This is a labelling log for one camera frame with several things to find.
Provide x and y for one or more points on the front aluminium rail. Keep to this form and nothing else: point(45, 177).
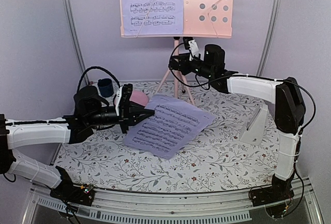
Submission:
point(114, 206)

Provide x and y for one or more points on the pink plate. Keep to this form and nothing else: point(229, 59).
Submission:
point(138, 98)

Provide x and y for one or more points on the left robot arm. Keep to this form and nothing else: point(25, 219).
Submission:
point(91, 111)

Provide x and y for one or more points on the left aluminium frame post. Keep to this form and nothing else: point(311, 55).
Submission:
point(74, 35)

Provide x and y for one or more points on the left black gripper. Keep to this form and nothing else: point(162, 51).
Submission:
point(125, 117)

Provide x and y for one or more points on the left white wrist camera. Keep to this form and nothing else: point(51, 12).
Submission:
point(123, 95)

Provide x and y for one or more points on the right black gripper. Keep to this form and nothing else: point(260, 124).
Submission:
point(183, 61)

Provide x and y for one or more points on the aluminium frame post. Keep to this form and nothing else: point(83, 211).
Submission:
point(74, 35)
point(269, 37)

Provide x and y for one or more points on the dark blue mug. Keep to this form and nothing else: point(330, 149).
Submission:
point(105, 87)

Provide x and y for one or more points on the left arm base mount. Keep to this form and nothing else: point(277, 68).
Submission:
point(67, 191)

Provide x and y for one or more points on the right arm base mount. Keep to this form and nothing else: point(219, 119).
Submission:
point(272, 194)

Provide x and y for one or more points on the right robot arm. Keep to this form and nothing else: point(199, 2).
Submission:
point(285, 95)

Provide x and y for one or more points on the right aluminium frame post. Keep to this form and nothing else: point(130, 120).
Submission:
point(269, 37)

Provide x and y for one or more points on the pink music stand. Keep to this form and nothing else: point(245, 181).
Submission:
point(204, 19)

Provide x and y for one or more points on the white metronome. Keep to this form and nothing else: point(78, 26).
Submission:
point(254, 128)

